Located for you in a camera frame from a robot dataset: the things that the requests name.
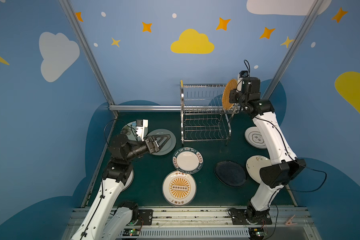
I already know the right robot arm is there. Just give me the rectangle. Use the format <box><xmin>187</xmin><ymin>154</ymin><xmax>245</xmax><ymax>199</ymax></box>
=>
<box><xmin>228</xmin><ymin>77</ymin><xmax>306</xmax><ymax>225</ymax></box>

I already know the pink clothes peg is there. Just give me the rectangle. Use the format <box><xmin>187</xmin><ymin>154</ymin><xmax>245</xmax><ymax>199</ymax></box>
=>
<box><xmin>285</xmin><ymin>215</ymin><xmax>297</xmax><ymax>226</ymax></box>

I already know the cream floral plate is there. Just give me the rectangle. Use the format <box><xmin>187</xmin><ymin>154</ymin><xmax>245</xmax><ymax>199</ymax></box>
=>
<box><xmin>246</xmin><ymin>155</ymin><xmax>272</xmax><ymax>184</ymax></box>

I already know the white plate green lettered rim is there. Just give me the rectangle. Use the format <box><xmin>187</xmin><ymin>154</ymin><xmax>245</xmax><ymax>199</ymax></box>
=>
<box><xmin>172</xmin><ymin>147</ymin><xmax>204</xmax><ymax>174</ymax></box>

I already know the white plate black ring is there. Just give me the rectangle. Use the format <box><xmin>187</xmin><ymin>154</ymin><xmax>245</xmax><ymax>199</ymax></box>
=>
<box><xmin>244</xmin><ymin>126</ymin><xmax>269</xmax><ymax>150</ymax></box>

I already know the dark blue round plate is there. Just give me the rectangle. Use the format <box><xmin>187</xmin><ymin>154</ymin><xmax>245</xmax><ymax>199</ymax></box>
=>
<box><xmin>214</xmin><ymin>161</ymin><xmax>247</xmax><ymax>188</ymax></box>

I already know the green circuit board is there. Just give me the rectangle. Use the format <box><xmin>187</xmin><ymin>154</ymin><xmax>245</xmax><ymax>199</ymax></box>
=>
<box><xmin>122</xmin><ymin>229</ymin><xmax>141</xmax><ymax>237</ymax></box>
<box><xmin>249</xmin><ymin>228</ymin><xmax>266</xmax><ymax>240</ymax></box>

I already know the left aluminium frame post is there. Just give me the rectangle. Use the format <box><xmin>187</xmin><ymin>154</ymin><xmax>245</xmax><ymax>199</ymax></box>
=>
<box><xmin>59</xmin><ymin>0</ymin><xmax>119</xmax><ymax>119</ymax></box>

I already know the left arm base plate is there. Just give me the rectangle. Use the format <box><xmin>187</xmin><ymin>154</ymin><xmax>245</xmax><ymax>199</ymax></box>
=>
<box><xmin>128</xmin><ymin>209</ymin><xmax>153</xmax><ymax>226</ymax></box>

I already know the aluminium frame back bar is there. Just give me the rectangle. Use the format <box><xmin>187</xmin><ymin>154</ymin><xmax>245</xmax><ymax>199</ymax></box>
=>
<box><xmin>108</xmin><ymin>104</ymin><xmax>267</xmax><ymax>113</ymax></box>

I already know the left green circuit board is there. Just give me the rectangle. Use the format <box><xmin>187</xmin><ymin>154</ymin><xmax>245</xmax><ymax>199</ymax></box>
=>
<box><xmin>122</xmin><ymin>229</ymin><xmax>141</xmax><ymax>237</ymax></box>

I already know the right green circuit board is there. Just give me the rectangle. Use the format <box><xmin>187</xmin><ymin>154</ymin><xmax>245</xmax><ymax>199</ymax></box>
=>
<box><xmin>249</xmin><ymin>228</ymin><xmax>266</xmax><ymax>240</ymax></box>

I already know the white sunburst plate at left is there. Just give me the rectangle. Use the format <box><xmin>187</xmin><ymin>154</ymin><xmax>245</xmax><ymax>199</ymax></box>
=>
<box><xmin>122</xmin><ymin>170</ymin><xmax>135</xmax><ymax>192</ymax></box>

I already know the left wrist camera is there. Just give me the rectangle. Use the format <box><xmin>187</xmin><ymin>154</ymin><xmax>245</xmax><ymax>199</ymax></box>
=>
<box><xmin>136</xmin><ymin>119</ymin><xmax>149</xmax><ymax>141</ymax></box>

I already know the pale green flower plate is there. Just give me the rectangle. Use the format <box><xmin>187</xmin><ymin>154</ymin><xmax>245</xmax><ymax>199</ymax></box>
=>
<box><xmin>121</xmin><ymin>121</ymin><xmax>138</xmax><ymax>141</ymax></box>

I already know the right aluminium frame post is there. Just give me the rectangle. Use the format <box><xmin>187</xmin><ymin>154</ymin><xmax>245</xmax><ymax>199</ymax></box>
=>
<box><xmin>262</xmin><ymin>0</ymin><xmax>325</xmax><ymax>101</ymax></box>

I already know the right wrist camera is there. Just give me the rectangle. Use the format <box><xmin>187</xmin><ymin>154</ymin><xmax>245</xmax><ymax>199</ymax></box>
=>
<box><xmin>237</xmin><ymin>70</ymin><xmax>250</xmax><ymax>92</ymax></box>

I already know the grey-green plain plate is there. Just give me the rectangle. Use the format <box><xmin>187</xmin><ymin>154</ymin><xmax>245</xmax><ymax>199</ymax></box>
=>
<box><xmin>148</xmin><ymin>129</ymin><xmax>176</xmax><ymax>156</ymax></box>

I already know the orange woven round plate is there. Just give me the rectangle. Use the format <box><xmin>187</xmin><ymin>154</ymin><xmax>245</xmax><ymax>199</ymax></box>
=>
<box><xmin>222</xmin><ymin>79</ymin><xmax>238</xmax><ymax>111</ymax></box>

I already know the chrome two-tier dish rack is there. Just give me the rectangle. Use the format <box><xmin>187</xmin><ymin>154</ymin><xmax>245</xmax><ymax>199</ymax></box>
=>
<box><xmin>180</xmin><ymin>81</ymin><xmax>237</xmax><ymax>144</ymax></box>

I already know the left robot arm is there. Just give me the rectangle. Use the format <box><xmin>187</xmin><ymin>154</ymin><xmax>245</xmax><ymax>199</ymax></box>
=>
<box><xmin>71</xmin><ymin>134</ymin><xmax>171</xmax><ymax>240</ymax></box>

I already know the white plate orange sunburst centre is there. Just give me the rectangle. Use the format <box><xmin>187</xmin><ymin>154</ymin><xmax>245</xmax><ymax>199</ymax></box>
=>
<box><xmin>162</xmin><ymin>171</ymin><xmax>197</xmax><ymax>207</ymax></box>

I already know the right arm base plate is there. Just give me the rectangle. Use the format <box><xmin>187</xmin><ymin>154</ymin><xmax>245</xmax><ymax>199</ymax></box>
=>
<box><xmin>228</xmin><ymin>208</ymin><xmax>273</xmax><ymax>225</ymax></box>

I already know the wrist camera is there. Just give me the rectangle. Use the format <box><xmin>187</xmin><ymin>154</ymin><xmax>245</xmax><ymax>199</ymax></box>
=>
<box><xmin>237</xmin><ymin>70</ymin><xmax>250</xmax><ymax>92</ymax></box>
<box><xmin>136</xmin><ymin>119</ymin><xmax>149</xmax><ymax>141</ymax></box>

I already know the aluminium frame post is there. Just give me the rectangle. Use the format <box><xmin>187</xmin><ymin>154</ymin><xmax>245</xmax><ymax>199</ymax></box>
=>
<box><xmin>59</xmin><ymin>0</ymin><xmax>119</xmax><ymax>119</ymax></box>
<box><xmin>262</xmin><ymin>0</ymin><xmax>325</xmax><ymax>101</ymax></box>

